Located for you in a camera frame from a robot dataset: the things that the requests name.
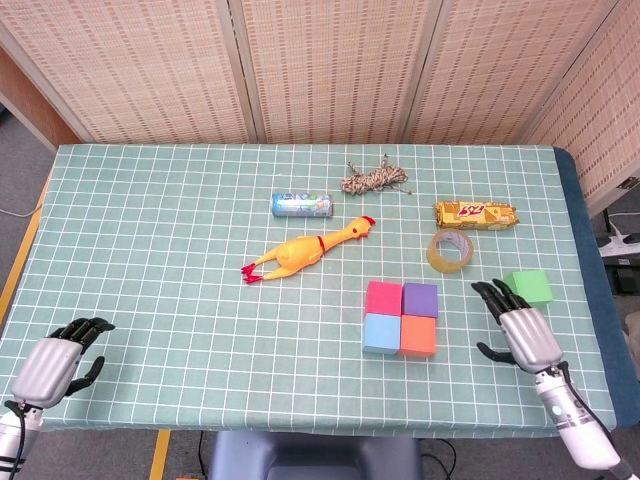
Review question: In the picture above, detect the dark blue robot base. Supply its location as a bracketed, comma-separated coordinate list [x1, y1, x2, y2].
[207, 430, 424, 480]

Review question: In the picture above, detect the purple foam cube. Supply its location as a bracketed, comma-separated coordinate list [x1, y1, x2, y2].
[402, 282, 439, 319]

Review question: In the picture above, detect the yellow snack package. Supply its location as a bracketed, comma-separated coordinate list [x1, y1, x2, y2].
[432, 200, 520, 232]

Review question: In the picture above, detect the light blue foam cube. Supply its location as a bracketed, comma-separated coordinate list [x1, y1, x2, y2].
[361, 313, 403, 356]

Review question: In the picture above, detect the woven bamboo screen panel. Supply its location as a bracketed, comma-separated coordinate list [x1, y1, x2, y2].
[0, 0, 251, 145]
[229, 0, 444, 145]
[404, 0, 626, 146]
[522, 0, 640, 216]

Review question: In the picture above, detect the white floor cable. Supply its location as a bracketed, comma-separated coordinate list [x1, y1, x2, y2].
[0, 197, 45, 219]

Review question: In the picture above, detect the green foam cube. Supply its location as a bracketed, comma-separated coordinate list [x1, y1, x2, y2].
[502, 269, 555, 307]

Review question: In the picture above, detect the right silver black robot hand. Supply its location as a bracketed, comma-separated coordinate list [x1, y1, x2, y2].
[470, 278, 565, 374]

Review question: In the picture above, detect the white power strip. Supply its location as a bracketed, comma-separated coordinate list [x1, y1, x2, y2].
[597, 230, 640, 259]

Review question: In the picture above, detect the dark blue table edge padding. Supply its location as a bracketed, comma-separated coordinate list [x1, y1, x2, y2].
[552, 146, 640, 429]

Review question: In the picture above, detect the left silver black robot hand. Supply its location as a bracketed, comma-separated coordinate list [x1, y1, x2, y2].
[10, 316, 117, 410]

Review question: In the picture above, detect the blue drink can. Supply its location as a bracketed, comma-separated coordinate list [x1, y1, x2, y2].
[271, 192, 335, 219]

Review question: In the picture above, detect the braided rope bundle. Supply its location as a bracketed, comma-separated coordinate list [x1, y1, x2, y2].
[340, 153, 414, 197]

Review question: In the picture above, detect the yellow rubber chicken toy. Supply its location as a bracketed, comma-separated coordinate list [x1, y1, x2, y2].
[241, 215, 378, 286]

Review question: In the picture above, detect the orange foam cube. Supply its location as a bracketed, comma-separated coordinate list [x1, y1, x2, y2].
[398, 314, 438, 359]

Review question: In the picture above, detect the yellow floor tape strip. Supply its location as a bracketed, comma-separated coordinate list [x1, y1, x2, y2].
[0, 177, 52, 324]
[148, 429, 172, 480]

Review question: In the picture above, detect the clear packing tape roll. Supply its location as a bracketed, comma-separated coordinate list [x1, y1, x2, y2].
[426, 228, 475, 275]

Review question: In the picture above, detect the pink foam cube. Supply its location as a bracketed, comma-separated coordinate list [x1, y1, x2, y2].
[364, 280, 404, 317]

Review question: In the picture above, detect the black box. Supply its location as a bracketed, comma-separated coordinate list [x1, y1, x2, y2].
[604, 258, 637, 296]

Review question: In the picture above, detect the green checkered tablecloth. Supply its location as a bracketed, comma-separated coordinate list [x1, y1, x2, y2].
[0, 143, 617, 441]

